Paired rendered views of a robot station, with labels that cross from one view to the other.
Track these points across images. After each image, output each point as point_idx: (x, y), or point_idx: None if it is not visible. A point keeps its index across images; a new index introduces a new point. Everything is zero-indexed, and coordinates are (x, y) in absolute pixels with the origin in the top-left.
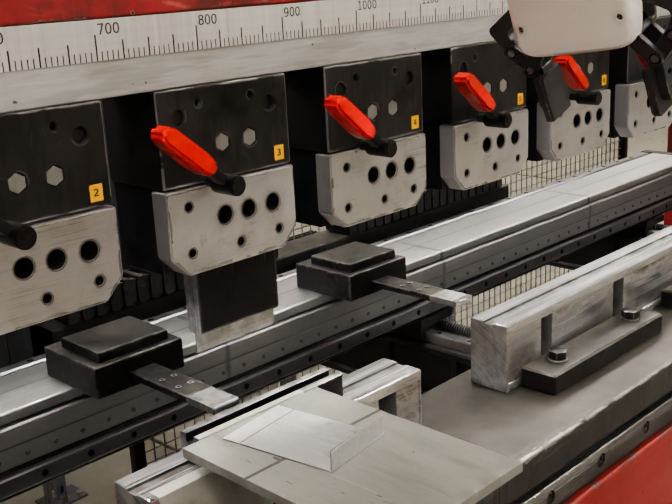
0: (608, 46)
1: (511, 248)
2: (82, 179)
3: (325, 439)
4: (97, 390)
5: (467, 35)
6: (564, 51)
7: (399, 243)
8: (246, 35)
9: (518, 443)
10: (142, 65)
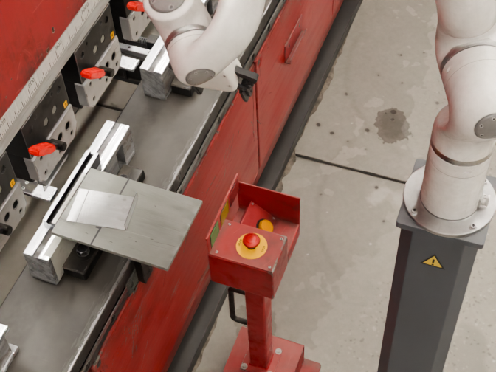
0: (225, 91)
1: None
2: (7, 183)
3: (114, 208)
4: None
5: None
6: (206, 88)
7: None
8: (45, 73)
9: (182, 142)
10: (15, 123)
